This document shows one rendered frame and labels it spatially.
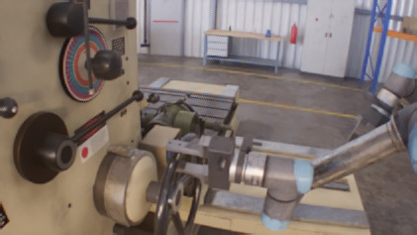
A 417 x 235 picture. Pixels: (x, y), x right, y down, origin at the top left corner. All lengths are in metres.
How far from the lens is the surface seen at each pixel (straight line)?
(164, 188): 0.62
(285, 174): 0.60
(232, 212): 1.63
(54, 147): 0.53
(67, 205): 0.72
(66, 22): 0.54
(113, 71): 0.61
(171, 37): 8.55
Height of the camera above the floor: 1.82
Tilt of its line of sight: 24 degrees down
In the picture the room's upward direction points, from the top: 3 degrees clockwise
